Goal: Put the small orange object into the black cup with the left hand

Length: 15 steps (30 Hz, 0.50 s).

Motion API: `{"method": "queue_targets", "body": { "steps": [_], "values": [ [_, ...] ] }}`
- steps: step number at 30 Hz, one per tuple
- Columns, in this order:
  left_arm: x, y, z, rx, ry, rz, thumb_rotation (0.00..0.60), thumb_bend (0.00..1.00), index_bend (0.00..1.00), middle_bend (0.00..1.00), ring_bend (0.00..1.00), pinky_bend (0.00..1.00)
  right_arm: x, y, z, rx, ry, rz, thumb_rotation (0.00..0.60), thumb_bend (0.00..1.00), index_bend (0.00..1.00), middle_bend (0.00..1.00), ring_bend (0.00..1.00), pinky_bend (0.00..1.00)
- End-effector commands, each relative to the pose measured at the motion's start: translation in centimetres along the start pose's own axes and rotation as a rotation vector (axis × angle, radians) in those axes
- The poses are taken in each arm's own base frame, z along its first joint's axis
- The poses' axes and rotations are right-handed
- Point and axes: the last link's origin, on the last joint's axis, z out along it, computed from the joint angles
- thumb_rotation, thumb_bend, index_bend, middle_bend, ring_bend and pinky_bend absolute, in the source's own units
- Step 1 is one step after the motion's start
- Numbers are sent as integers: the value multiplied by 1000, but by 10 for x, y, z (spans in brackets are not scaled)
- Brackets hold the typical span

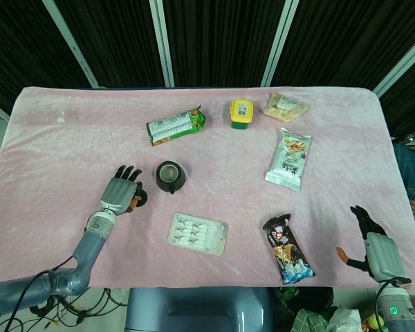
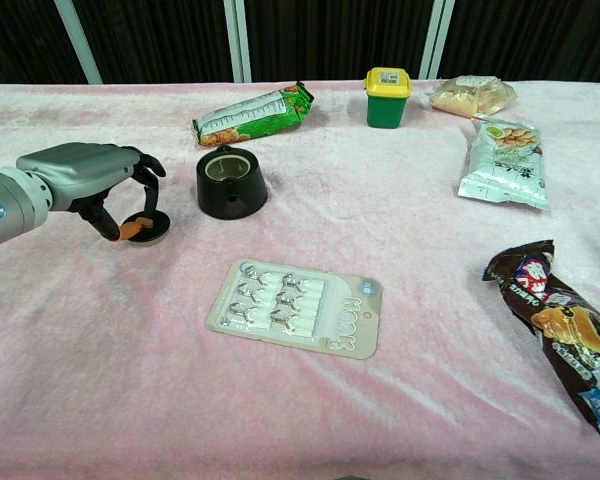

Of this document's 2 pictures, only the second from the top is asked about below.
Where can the pink plush tablecloth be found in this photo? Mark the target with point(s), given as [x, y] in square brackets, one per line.
[300, 400]

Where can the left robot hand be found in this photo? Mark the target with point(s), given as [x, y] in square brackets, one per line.
[75, 162]

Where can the pale green cookie bag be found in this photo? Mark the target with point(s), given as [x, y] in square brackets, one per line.
[505, 165]

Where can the clear bag beige food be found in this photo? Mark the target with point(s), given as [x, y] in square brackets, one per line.
[472, 95]

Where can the hooks blister card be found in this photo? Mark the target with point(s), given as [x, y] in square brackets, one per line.
[295, 307]

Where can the black teapot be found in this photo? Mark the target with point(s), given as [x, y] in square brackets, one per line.
[231, 192]

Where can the black teapot lid wooden knob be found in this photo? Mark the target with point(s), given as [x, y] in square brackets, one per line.
[150, 231]

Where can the green snack bag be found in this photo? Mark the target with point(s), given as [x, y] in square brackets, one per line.
[252, 114]

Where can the dark brown snack bag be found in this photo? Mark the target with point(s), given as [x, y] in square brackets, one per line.
[562, 330]

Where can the green bin yellow lid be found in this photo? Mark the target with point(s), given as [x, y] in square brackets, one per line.
[386, 97]

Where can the white frame post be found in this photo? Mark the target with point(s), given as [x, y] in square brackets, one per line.
[78, 40]
[436, 39]
[238, 40]

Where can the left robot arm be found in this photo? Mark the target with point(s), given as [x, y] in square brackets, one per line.
[2, 207]

